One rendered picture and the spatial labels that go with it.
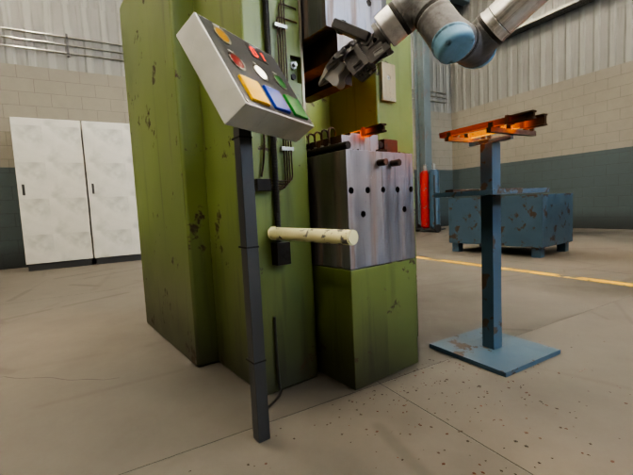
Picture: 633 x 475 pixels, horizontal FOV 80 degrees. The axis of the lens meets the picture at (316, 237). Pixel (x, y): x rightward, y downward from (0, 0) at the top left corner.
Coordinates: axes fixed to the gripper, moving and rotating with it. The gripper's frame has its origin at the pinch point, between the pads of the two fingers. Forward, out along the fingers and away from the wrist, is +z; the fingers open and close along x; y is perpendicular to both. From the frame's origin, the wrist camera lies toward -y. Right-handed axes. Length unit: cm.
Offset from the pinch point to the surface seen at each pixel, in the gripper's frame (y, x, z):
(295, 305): 50, 27, 63
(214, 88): -2.7, -27.0, 16.5
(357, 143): 7.0, 42.7, 11.5
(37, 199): -263, 187, 470
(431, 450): 106, 6, 30
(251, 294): 42, -12, 48
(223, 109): 3.3, -27.0, 17.1
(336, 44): -26.1, 35.5, -3.1
